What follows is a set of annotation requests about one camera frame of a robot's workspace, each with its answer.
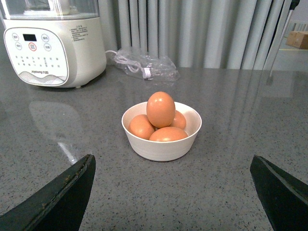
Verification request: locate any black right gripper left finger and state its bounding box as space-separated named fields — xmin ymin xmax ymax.
xmin=0 ymin=154 xmax=96 ymax=231

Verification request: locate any brown egg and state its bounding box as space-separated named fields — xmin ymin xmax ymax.
xmin=149 ymin=127 xmax=188 ymax=142
xmin=170 ymin=110 xmax=186 ymax=129
xmin=128 ymin=114 xmax=155 ymax=140
xmin=146 ymin=91 xmax=176 ymax=128

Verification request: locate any cardboard box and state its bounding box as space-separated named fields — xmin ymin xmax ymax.
xmin=286 ymin=31 xmax=308 ymax=49

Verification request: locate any white bowl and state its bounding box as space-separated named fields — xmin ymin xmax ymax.
xmin=121 ymin=102 xmax=202 ymax=162

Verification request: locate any white soymilk maker appliance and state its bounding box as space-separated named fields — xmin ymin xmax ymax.
xmin=0 ymin=0 xmax=106 ymax=88

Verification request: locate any clear plastic bag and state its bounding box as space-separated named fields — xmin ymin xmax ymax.
xmin=111 ymin=47 xmax=180 ymax=82

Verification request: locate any white power cable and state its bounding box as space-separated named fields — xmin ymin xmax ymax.
xmin=105 ymin=50 xmax=153 ymax=79

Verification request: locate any grey curtain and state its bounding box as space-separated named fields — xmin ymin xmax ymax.
xmin=98 ymin=0 xmax=291 ymax=70

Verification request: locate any metal tripod pole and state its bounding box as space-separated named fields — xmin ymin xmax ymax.
xmin=266 ymin=0 xmax=300 ymax=85

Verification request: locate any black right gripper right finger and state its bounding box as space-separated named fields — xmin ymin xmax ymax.
xmin=250 ymin=155 xmax=308 ymax=231

